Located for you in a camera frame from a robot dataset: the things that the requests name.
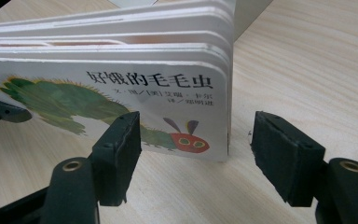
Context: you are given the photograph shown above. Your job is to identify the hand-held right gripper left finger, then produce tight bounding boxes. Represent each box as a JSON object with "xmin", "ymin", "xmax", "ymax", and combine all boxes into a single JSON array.
[{"xmin": 88, "ymin": 110, "xmax": 143, "ymax": 207}]

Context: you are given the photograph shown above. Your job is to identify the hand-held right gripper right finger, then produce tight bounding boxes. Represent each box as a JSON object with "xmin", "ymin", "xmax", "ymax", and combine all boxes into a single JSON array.
[{"xmin": 250, "ymin": 110, "xmax": 327, "ymax": 208}]

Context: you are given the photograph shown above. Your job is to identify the white box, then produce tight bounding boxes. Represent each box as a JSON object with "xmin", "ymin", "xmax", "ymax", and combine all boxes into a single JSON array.
[{"xmin": 108, "ymin": 0, "xmax": 274, "ymax": 41}]

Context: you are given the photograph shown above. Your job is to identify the white caterpillar board book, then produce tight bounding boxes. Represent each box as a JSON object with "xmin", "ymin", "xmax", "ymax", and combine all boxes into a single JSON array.
[{"xmin": 0, "ymin": 0, "xmax": 238, "ymax": 162}]

